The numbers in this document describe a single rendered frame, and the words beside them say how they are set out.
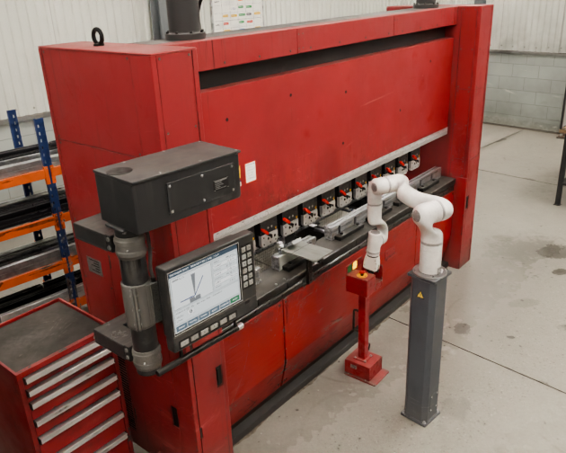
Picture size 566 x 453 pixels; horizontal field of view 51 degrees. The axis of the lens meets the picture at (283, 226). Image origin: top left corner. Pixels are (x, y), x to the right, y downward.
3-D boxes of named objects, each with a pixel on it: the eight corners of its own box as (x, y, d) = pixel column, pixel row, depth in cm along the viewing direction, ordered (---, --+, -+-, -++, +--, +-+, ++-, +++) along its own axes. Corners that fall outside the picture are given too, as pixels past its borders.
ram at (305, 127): (188, 257, 300) (171, 100, 269) (177, 253, 305) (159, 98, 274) (446, 133, 511) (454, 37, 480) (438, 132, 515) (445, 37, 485)
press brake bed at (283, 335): (223, 457, 343) (210, 335, 311) (198, 440, 355) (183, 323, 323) (448, 267, 553) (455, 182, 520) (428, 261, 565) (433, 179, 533)
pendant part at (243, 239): (175, 354, 225) (164, 270, 211) (156, 343, 233) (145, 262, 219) (258, 307, 255) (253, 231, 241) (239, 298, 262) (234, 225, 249)
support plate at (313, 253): (315, 262, 350) (315, 261, 349) (281, 251, 365) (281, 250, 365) (332, 252, 362) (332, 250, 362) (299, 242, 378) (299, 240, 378)
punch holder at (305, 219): (304, 227, 373) (303, 202, 367) (293, 224, 378) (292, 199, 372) (317, 219, 384) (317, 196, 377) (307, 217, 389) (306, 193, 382)
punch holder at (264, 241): (261, 249, 345) (260, 223, 339) (251, 245, 350) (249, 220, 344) (278, 240, 355) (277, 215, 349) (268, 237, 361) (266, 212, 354)
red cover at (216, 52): (171, 77, 264) (167, 45, 259) (156, 75, 270) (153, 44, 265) (457, 24, 475) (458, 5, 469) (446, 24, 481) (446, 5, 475)
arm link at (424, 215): (447, 243, 321) (450, 202, 312) (420, 251, 314) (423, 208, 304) (432, 235, 331) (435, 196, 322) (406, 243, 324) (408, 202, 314)
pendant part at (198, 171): (159, 392, 227) (128, 182, 194) (123, 367, 242) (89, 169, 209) (253, 335, 260) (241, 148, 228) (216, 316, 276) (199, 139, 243)
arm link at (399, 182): (431, 228, 313) (455, 222, 320) (435, 208, 307) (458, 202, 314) (376, 191, 352) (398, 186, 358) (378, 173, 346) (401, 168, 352)
